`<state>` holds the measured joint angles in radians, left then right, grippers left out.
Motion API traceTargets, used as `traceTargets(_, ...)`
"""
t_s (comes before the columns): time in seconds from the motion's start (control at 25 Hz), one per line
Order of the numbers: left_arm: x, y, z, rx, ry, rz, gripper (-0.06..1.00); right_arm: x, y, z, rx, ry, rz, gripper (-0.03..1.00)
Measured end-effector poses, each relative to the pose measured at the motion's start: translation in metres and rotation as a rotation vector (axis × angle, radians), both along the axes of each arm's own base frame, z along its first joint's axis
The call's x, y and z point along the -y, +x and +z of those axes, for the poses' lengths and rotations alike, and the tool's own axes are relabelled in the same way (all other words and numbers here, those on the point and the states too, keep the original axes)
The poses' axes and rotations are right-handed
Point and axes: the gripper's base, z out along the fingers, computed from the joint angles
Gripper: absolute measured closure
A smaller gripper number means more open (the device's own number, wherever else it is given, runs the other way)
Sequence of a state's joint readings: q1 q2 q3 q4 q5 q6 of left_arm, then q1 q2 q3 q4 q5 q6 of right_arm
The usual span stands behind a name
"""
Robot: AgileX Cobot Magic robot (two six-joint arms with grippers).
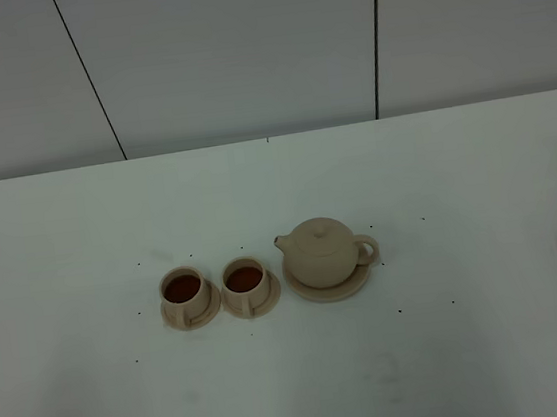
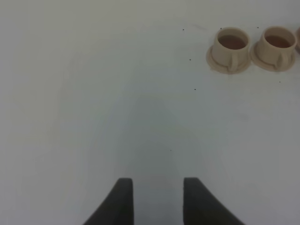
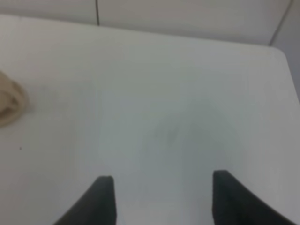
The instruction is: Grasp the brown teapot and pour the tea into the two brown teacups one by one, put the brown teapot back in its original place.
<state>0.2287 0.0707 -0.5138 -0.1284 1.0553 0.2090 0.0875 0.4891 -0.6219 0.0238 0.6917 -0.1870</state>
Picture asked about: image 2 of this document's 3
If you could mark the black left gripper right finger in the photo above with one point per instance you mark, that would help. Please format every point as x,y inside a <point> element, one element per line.
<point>201,207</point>

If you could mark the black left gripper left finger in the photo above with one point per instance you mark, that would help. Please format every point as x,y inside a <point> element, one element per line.
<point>117,208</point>

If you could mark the beige teapot saucer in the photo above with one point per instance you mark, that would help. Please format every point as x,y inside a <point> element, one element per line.
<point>297,34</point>

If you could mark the left beige teacup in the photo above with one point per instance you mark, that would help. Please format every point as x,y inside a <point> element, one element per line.
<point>230,49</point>

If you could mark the beige teacup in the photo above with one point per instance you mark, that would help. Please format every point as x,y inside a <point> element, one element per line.
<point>275,45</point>
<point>230,49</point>

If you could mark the right beige teacup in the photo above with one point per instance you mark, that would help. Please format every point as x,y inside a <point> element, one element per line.
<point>275,45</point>

